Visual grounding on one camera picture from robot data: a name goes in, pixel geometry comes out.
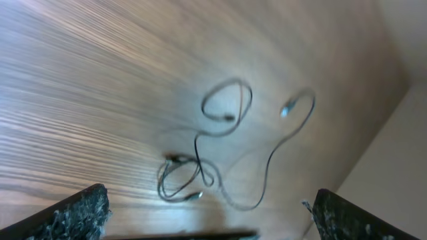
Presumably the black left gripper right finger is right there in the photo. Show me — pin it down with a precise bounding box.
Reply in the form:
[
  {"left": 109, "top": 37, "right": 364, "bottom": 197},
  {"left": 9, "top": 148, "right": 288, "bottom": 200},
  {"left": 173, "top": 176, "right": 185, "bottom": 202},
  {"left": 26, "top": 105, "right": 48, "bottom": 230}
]
[{"left": 302, "top": 189, "right": 416, "bottom": 240}]

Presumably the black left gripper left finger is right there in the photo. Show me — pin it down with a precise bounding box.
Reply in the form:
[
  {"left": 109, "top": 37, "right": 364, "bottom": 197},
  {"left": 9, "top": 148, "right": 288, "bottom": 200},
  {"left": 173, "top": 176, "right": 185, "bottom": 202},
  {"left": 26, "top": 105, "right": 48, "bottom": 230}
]
[{"left": 1, "top": 183, "right": 110, "bottom": 239}]

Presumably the thin black USB cable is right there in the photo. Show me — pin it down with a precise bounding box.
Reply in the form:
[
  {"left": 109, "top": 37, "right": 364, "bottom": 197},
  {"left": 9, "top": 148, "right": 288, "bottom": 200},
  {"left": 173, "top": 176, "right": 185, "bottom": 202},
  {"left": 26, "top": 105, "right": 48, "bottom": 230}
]
[
  {"left": 156, "top": 88, "right": 317, "bottom": 212},
  {"left": 163, "top": 78, "right": 254, "bottom": 188}
]

